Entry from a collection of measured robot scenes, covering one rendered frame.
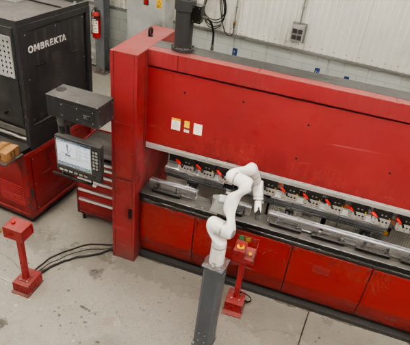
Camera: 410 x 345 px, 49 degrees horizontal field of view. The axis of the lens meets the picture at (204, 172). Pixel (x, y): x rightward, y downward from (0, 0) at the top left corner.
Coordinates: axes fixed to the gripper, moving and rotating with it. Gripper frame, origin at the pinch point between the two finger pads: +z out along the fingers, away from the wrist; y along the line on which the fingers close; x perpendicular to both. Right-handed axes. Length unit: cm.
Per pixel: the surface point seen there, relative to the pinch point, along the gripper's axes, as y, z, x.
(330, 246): -38, 25, 71
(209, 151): -35, -58, -41
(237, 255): -39, 35, -13
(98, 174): -12, -34, -135
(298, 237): -43, 18, 43
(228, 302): -74, 84, -17
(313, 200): -28, -16, 53
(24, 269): -62, 56, -213
